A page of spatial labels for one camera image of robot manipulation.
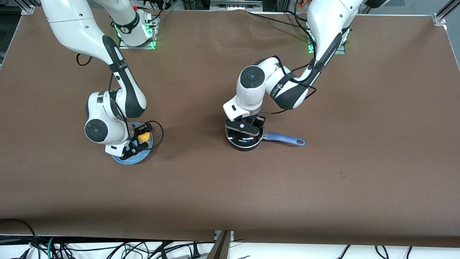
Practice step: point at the blue round plate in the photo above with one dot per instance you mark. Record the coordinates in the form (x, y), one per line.
(138, 158)

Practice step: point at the glass lid with blue knob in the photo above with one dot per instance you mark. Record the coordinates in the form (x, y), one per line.
(244, 141)

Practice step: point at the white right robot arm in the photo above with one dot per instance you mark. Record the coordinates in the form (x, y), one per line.
(72, 28)

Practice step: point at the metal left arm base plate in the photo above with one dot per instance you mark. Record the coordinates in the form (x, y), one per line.
(341, 51)

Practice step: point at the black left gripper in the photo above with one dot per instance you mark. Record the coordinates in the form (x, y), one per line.
(257, 120)

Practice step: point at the silver corner bracket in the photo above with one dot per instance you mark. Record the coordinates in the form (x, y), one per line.
(439, 19)
(28, 10)

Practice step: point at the brown table cover sheet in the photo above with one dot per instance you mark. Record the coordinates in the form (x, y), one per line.
(215, 194)

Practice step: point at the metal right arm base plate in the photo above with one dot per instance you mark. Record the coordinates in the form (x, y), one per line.
(143, 46)

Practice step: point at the black power plug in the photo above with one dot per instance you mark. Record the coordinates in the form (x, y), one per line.
(195, 250)

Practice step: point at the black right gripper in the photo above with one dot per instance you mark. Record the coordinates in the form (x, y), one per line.
(138, 131)

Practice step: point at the grey metal box behind table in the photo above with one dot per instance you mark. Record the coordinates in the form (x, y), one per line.
(235, 5)

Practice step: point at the grey metal camera post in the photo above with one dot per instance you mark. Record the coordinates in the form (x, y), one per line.
(222, 246)

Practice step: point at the small colourful objects pile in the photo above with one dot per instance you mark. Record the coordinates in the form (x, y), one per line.
(302, 3)

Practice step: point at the yellow potato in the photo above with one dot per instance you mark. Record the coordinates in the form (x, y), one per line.
(144, 136)

